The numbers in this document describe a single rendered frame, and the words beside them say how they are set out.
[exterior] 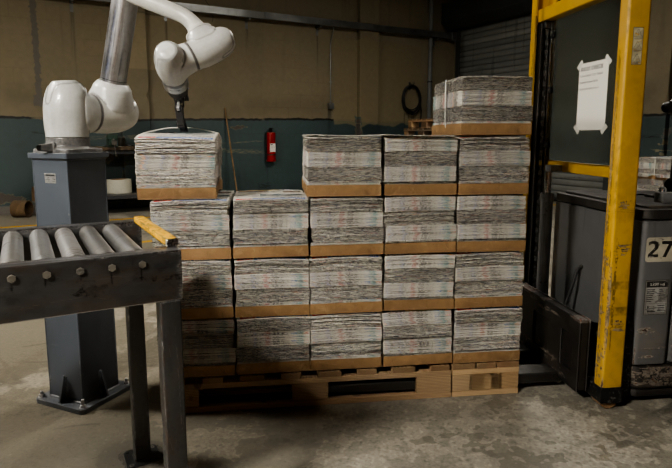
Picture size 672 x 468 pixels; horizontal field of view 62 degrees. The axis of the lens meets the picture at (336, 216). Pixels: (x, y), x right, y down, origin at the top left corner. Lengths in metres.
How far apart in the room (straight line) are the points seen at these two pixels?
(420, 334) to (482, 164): 0.72
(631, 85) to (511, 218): 0.64
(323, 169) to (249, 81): 7.24
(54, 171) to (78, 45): 6.49
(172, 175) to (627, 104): 1.67
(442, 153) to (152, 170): 1.09
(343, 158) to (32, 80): 6.93
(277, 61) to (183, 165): 7.47
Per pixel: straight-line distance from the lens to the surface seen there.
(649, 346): 2.59
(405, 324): 2.29
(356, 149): 2.12
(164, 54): 1.98
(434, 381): 2.41
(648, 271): 2.49
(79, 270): 1.34
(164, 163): 2.13
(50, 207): 2.39
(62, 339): 2.49
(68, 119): 2.34
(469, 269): 2.30
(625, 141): 2.31
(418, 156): 2.18
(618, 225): 2.33
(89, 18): 8.85
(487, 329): 2.41
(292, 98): 9.57
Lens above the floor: 1.07
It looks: 8 degrees down
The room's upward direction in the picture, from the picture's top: straight up
